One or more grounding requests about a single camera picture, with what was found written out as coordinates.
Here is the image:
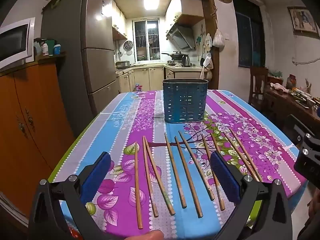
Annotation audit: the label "metal range hood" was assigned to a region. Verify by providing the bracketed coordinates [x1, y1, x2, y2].
[166, 25, 196, 50]

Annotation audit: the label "green plastic container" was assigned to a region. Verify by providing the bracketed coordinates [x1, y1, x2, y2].
[45, 39, 55, 55]

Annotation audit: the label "beige wall cabinets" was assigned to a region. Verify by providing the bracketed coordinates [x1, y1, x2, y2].
[111, 0, 128, 40]

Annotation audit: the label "floral striped tablecloth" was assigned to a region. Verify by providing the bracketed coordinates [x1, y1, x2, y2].
[47, 89, 308, 239]

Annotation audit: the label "square ceiling light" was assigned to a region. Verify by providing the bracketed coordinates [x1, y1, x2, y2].
[143, 0, 160, 10]

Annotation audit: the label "person's left hand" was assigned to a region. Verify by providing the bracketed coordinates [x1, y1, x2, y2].
[125, 230, 164, 240]

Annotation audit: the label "orange wooden cabinet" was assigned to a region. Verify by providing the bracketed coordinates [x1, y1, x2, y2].
[0, 52, 75, 220]

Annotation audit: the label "framed wall picture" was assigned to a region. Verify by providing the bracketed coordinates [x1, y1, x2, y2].
[287, 6, 319, 34]

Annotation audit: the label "bowl of greens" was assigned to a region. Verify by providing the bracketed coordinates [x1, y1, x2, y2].
[291, 90, 308, 103]

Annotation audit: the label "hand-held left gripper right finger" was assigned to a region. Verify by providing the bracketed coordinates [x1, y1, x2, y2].
[209, 151, 293, 240]

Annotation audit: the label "row of wooden chopsticks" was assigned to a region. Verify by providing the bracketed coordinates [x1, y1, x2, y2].
[134, 128, 262, 230]

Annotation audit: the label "dark wooden side table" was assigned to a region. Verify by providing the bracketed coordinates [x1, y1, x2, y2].
[265, 85, 320, 130]

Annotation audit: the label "black wok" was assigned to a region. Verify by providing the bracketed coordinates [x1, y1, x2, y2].
[161, 51, 189, 60]

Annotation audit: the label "beige wall cabinet above hood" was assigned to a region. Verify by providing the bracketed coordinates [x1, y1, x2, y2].
[165, 0, 205, 27]

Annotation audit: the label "silver refrigerator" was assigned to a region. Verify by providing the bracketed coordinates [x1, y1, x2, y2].
[41, 0, 120, 117]

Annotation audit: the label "white wall cable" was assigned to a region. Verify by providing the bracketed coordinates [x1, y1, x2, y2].
[292, 57, 320, 65]

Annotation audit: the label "beige kitchen base cabinets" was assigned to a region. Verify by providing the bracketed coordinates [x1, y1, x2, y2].
[115, 65, 204, 94]

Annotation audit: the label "dark barred window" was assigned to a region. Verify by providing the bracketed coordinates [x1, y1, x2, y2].
[232, 0, 266, 68]

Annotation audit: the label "red jar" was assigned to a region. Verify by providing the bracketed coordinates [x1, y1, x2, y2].
[286, 74, 297, 90]

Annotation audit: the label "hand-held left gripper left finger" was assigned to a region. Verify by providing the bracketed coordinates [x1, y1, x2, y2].
[29, 151, 112, 240]

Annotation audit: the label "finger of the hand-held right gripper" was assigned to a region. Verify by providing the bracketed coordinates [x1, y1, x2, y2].
[287, 114, 320, 156]

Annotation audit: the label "hanging clear plastic bag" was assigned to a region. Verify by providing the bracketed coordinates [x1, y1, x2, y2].
[212, 29, 225, 47]

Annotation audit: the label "blue perforated utensil holder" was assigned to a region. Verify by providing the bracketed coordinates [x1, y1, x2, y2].
[162, 79, 209, 124]

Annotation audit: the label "dark wooden chair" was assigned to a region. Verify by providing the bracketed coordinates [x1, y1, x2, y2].
[249, 66, 269, 110]

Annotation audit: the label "pink cloth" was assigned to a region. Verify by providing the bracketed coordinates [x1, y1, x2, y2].
[269, 82, 287, 92]

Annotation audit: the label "white microwave oven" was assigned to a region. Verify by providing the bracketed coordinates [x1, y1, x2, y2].
[0, 17, 36, 72]

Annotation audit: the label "pale plastic container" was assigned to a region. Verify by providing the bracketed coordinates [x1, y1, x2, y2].
[33, 38, 43, 55]

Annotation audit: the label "bright kitchen window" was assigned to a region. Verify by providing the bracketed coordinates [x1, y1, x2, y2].
[132, 19, 160, 62]

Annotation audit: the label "hanging beige cloth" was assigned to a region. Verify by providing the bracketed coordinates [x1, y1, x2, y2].
[199, 55, 214, 79]

